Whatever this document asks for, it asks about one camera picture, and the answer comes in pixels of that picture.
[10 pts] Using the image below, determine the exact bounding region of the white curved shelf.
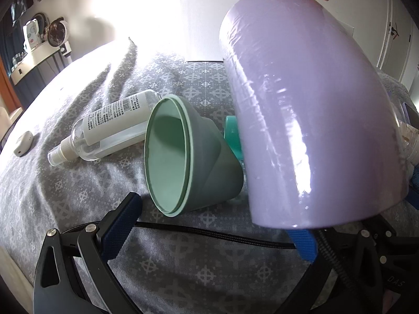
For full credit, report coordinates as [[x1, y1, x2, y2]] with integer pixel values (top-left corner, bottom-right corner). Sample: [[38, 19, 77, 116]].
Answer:
[[8, 42, 71, 87]]

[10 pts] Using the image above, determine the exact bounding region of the clear bottle white cap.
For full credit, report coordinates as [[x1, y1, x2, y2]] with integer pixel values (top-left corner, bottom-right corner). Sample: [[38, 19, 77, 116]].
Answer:
[[391, 101, 419, 166]]

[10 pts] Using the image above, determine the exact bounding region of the grey patterned bed sheet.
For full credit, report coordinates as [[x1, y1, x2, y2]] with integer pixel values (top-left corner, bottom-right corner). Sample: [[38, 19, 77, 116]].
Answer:
[[0, 36, 419, 314]]

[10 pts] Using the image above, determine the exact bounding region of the small round desk fan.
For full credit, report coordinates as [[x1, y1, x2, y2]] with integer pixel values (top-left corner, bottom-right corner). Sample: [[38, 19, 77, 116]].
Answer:
[[46, 18, 68, 47]]

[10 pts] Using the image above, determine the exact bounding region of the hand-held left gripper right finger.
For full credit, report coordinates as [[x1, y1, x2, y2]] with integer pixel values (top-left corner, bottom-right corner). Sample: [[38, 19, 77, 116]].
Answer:
[[288, 222, 385, 314]]

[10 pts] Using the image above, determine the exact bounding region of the green cup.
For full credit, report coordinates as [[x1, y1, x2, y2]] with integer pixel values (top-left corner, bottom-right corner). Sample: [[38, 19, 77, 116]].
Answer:
[[144, 94, 244, 218]]

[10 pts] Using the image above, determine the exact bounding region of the white tabletop appliance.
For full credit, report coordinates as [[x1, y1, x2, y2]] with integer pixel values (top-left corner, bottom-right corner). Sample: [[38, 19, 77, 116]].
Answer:
[[22, 20, 45, 51]]

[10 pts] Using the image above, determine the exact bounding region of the black ribbed cable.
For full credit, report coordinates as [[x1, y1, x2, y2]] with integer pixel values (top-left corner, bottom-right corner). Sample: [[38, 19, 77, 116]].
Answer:
[[317, 229, 352, 290]]

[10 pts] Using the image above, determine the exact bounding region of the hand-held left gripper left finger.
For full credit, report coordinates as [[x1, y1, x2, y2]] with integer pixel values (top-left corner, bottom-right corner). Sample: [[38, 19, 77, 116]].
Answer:
[[33, 192, 143, 314]]

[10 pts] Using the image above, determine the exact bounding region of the teal plastic object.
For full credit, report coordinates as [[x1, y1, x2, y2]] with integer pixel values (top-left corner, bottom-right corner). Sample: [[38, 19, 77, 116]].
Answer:
[[223, 115, 244, 167]]

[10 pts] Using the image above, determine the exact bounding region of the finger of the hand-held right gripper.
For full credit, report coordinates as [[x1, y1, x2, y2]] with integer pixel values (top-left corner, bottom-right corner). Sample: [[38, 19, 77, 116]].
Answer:
[[406, 166, 419, 210]]

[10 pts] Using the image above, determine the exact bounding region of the orange wooden frame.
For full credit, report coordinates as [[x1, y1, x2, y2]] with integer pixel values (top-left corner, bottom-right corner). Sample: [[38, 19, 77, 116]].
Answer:
[[0, 55, 23, 112]]

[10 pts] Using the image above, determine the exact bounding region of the black braided cable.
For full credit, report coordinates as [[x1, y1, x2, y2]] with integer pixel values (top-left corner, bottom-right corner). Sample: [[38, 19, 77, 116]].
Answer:
[[70, 221, 297, 249]]

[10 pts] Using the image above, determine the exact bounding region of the clear spray bottle white label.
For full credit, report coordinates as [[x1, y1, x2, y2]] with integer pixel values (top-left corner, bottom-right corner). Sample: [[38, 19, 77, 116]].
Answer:
[[47, 89, 162, 167]]

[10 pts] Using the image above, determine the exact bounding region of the white cardboard box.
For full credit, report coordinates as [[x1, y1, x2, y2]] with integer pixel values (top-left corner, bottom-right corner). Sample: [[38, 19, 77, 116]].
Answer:
[[179, 0, 356, 63]]

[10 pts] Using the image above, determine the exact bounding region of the white door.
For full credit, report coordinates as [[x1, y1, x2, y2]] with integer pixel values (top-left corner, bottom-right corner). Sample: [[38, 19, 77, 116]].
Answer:
[[376, 0, 419, 86]]

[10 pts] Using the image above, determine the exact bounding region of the lilac cylindrical tumbler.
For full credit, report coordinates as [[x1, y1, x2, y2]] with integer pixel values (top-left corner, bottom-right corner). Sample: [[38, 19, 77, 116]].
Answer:
[[219, 0, 410, 230]]

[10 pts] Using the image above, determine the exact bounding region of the small white earbud case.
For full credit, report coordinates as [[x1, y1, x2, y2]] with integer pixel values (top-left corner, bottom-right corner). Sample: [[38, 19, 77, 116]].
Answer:
[[14, 131, 34, 157]]

